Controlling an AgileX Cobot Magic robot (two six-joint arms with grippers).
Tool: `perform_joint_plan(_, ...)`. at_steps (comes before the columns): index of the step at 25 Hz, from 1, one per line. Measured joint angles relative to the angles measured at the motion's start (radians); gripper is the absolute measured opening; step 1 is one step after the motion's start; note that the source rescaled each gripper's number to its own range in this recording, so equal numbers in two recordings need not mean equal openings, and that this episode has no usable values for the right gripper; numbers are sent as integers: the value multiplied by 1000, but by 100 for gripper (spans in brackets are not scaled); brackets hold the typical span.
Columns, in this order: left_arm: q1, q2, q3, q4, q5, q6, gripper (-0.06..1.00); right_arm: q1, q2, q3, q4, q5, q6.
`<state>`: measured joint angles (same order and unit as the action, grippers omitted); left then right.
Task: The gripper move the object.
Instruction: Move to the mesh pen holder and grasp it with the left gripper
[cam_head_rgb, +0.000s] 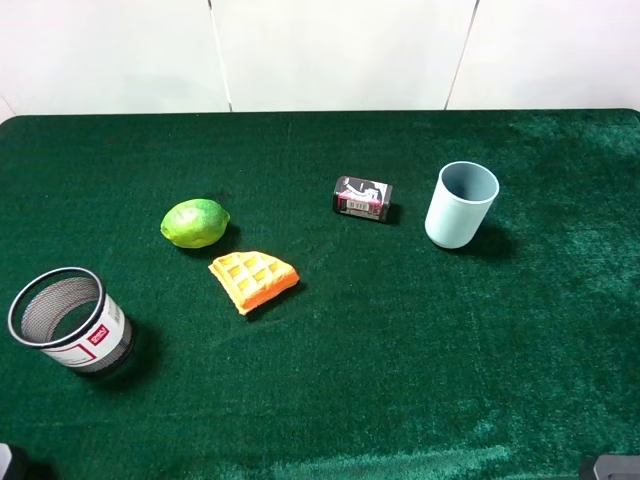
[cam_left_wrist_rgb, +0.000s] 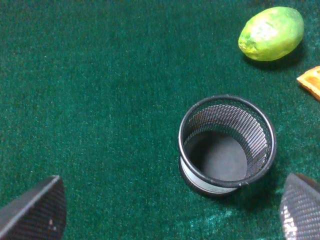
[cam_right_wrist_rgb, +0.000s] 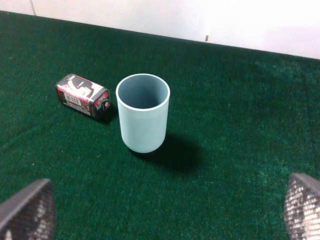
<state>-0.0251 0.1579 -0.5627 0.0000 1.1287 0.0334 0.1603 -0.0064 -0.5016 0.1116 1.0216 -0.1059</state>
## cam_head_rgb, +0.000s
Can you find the green lime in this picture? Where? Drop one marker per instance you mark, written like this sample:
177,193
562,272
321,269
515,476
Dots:
195,223

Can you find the yellow orange waffle toy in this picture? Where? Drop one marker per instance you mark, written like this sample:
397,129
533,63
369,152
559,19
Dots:
252,278

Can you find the small black printed box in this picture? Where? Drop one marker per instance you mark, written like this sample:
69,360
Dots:
362,198

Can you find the light blue cup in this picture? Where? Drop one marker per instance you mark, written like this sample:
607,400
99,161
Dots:
463,195

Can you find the grey device bottom right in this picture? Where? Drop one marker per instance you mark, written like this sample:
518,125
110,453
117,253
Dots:
611,467

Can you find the black mesh pen holder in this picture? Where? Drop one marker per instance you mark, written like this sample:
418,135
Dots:
67,314

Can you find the green velvet table cloth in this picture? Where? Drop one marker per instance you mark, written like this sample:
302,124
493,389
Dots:
513,357

